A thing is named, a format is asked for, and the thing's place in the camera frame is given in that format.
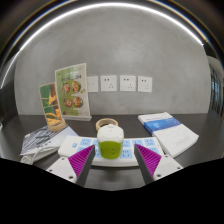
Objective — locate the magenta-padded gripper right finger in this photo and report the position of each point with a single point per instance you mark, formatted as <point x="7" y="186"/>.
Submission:
<point x="150" y="161"/>

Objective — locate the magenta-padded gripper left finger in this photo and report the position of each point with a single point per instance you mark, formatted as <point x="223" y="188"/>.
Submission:
<point x="80" y="163"/>

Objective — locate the green and white charger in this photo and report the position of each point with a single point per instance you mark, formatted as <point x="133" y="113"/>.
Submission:
<point x="110" y="143"/>

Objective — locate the white power strip blue sockets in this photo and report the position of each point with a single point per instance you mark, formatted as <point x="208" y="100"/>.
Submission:
<point x="71" y="144"/>

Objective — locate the white book blue band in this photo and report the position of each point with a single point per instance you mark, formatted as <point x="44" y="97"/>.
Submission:
<point x="173" y="136"/>

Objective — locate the grey printed brochure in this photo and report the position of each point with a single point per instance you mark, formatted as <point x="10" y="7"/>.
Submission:
<point x="41" y="138"/>

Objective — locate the beige tape roll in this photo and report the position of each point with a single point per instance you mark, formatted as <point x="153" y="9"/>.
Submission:
<point x="100" y="122"/>

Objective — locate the yellow card sign wooden base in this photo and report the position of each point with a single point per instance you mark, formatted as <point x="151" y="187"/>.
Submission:
<point x="50" y="103"/>

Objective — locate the green menu sign acrylic stand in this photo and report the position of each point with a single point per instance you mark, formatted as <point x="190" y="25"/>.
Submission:
<point x="71" y="90"/>

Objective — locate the dark-framed glass partition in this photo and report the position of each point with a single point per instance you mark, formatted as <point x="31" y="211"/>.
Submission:
<point x="216" y="90"/>

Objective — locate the white ceiling light strip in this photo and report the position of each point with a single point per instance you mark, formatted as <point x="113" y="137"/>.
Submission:
<point x="113" y="4"/>

